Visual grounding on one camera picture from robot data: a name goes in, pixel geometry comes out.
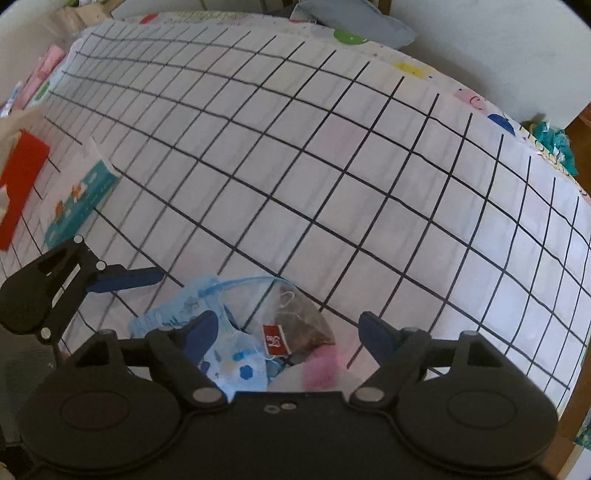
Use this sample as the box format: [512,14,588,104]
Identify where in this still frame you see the white plush unicorn toy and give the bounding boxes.
[267,345,363,398]

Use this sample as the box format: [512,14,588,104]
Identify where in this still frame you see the tea bag with red tag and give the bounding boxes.
[259,280,335,361]

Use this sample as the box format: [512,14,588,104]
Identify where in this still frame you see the blue child face mask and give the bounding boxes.
[129,275,294,398]

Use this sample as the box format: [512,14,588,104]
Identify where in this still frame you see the red tin box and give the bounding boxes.
[0,131,50,251]

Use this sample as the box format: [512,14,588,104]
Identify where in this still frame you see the checkered tablecloth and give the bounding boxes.
[1,21,590,408]

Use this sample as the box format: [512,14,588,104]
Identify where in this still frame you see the teal tissue pack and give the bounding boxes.
[40,137,119,249]

